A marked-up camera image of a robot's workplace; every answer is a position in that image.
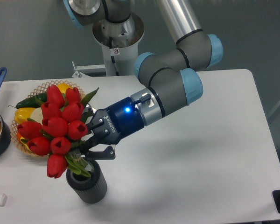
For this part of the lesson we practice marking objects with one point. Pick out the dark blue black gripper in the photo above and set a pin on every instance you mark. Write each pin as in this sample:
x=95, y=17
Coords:
x=110, y=125

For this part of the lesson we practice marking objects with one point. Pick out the red tulip bouquet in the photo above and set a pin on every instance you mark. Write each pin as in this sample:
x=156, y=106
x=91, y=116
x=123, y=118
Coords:
x=60, y=133

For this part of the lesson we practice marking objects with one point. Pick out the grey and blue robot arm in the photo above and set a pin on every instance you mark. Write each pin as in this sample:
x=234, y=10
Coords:
x=170, y=81

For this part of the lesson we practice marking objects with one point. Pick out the dark grey ribbed vase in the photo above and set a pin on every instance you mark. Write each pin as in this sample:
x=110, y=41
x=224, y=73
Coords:
x=90, y=189

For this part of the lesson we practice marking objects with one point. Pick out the yellow squash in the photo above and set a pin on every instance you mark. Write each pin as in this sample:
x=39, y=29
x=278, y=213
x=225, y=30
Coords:
x=63, y=87

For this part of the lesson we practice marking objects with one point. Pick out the beige round disc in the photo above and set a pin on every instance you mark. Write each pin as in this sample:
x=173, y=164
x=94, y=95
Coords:
x=36, y=115

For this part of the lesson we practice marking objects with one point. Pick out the green cucumber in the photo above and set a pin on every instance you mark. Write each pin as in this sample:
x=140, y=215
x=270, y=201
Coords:
x=32, y=102

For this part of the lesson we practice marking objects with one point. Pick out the woven wicker basket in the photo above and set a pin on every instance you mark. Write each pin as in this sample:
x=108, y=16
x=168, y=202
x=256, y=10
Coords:
x=38, y=90

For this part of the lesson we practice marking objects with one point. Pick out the yellow bell pepper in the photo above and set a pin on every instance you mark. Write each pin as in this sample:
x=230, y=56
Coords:
x=21, y=115

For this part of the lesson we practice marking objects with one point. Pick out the orange fruit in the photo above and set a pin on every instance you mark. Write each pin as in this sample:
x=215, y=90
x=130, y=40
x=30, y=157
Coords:
x=19, y=136

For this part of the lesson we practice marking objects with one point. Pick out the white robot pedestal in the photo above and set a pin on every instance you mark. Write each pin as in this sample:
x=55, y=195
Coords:
x=119, y=44

